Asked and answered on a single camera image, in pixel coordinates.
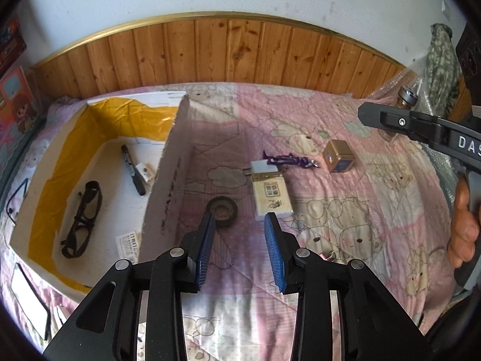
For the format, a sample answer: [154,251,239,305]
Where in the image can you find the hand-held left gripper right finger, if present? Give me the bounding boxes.
[263,212,429,361]

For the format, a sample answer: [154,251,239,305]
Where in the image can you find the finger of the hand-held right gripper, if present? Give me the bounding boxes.
[358,101,448,145]

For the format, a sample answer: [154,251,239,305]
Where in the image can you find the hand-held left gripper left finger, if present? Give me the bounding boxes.
[43,212,216,361]

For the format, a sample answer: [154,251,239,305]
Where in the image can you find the black tape roll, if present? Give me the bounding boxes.
[206,196,239,230]

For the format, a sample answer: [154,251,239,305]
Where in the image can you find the white charger plug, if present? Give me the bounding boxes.
[242,159,280,181]

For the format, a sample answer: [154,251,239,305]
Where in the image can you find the black marker pen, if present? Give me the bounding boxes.
[120,145,147,196]

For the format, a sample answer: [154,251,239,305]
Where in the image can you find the white cardboard box yellow tape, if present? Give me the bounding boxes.
[7,91,196,294]

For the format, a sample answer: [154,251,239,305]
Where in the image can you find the black glasses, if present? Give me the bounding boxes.
[60,181,103,259]

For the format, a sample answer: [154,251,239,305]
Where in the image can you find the person's right hand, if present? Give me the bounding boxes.
[447,176,481,271]

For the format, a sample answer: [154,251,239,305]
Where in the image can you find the glass bottle with metal lid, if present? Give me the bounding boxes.
[383,86,418,143]

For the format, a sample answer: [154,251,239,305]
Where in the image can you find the white and yellow card pack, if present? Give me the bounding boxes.
[250,173,294,222]

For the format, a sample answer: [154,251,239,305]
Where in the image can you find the camouflage cloth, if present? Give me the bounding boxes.
[424,23,464,115]

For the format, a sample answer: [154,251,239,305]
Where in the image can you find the small gold cube speaker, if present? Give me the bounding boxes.
[322,139,356,174]

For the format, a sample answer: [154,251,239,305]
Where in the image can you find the pink printed blanket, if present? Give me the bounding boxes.
[0,81,463,361]

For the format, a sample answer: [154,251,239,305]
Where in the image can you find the white printed paper label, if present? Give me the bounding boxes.
[116,232,142,264]

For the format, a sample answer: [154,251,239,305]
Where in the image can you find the white smartphone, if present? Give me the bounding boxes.
[11,262,51,341]

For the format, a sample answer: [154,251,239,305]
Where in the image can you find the black neckband earphones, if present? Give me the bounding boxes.
[4,177,30,226]

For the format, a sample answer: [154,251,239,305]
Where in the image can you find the pink cartoon toy box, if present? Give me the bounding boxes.
[0,66,42,136]

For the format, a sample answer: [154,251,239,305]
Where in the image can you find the dark robot toy box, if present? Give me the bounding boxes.
[0,15,27,76]

